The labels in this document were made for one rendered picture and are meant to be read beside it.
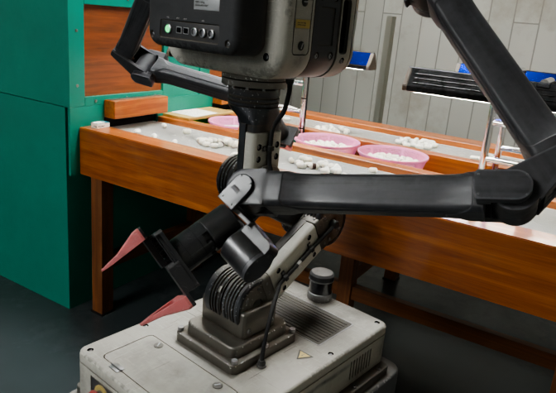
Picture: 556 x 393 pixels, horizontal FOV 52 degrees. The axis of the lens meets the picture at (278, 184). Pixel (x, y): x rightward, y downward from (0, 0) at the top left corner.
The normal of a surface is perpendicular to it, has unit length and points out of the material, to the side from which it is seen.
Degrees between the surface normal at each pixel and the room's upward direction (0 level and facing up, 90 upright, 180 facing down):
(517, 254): 90
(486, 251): 90
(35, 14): 90
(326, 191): 61
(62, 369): 0
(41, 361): 0
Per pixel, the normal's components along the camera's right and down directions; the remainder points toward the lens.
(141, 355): 0.08, -0.95
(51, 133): -0.53, 0.20
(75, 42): 0.84, 0.22
